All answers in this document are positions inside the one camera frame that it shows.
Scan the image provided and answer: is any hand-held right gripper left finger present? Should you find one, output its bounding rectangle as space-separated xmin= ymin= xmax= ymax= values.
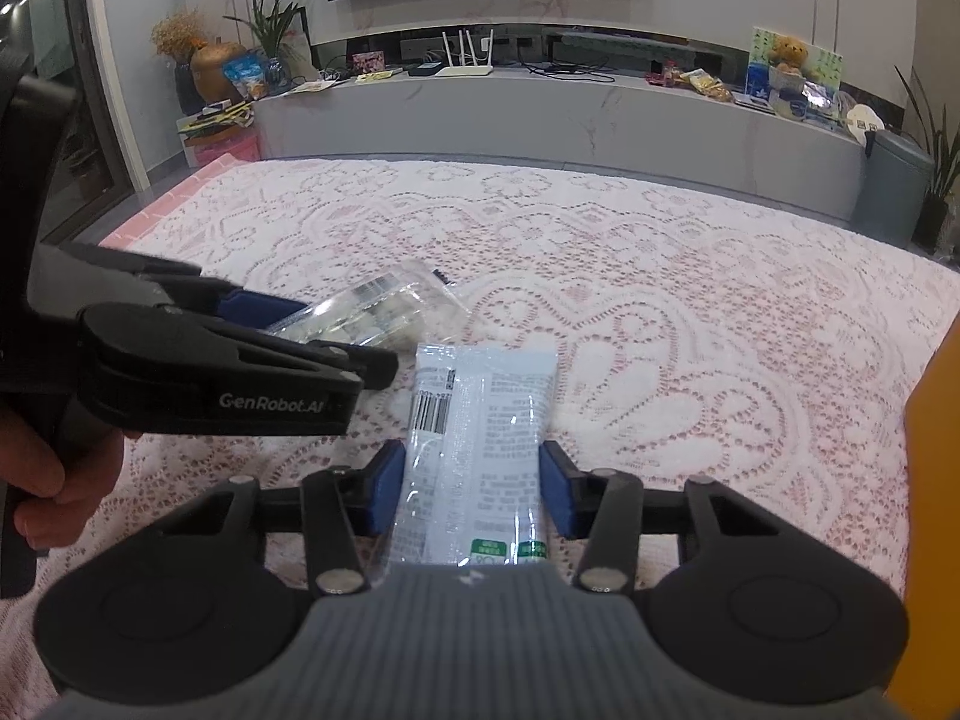
xmin=172 ymin=439 xmax=410 ymax=595

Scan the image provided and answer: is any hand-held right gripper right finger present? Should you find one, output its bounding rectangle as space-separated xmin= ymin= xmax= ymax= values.
xmin=538 ymin=439 xmax=767 ymax=593

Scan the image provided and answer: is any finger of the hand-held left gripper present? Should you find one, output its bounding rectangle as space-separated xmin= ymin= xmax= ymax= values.
xmin=238 ymin=340 xmax=400 ymax=392
xmin=34 ymin=238 xmax=310 ymax=332

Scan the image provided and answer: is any clear candy packet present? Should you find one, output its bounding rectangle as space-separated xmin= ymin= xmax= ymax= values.
xmin=262 ymin=259 xmax=470 ymax=358

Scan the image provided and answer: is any white snack packet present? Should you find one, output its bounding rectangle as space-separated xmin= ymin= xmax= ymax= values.
xmin=373 ymin=341 xmax=560 ymax=569

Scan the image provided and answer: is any orange cardboard box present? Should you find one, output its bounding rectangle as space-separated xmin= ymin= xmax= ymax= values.
xmin=903 ymin=307 xmax=960 ymax=720

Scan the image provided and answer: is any person's left hand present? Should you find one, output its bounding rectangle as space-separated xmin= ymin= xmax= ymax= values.
xmin=0 ymin=392 xmax=145 ymax=557

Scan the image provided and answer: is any pink storage box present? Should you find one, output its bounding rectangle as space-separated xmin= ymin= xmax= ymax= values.
xmin=177 ymin=111 xmax=260 ymax=170

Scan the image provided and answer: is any pink lace cloth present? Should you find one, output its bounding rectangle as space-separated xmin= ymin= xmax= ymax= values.
xmin=0 ymin=154 xmax=960 ymax=720

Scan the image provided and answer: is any blue snack bag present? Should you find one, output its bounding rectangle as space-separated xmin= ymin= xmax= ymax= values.
xmin=223 ymin=55 xmax=272 ymax=101

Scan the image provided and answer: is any brown round pot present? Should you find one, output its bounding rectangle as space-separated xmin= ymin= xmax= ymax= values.
xmin=188 ymin=41 xmax=249 ymax=103

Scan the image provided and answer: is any green leafy potted plant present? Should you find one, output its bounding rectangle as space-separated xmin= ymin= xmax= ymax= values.
xmin=223 ymin=0 xmax=313 ymax=85

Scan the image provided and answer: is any dried flower bouquet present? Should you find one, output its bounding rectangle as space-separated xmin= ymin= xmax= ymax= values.
xmin=150 ymin=10 xmax=208 ymax=115

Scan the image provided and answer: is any grey stone tv cabinet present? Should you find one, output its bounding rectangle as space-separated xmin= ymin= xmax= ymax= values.
xmin=253 ymin=22 xmax=872 ymax=223

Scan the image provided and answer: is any white router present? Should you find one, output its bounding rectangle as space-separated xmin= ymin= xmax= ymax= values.
xmin=436 ymin=28 xmax=495 ymax=78

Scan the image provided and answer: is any pile of snack packets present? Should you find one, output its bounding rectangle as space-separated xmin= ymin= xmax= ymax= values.
xmin=648 ymin=63 xmax=734 ymax=103

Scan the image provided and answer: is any grey trash bin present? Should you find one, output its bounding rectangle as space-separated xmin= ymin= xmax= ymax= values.
xmin=862 ymin=129 xmax=935 ymax=245

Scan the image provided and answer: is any brown teddy bear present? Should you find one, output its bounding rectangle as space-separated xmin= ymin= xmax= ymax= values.
xmin=772 ymin=34 xmax=810 ymax=77

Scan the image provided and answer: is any tall green potted plant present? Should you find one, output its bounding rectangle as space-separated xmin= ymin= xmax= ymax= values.
xmin=895 ymin=64 xmax=960 ymax=254

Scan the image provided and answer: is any green printed card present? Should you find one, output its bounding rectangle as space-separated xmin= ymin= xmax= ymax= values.
xmin=749 ymin=25 xmax=845 ymax=88

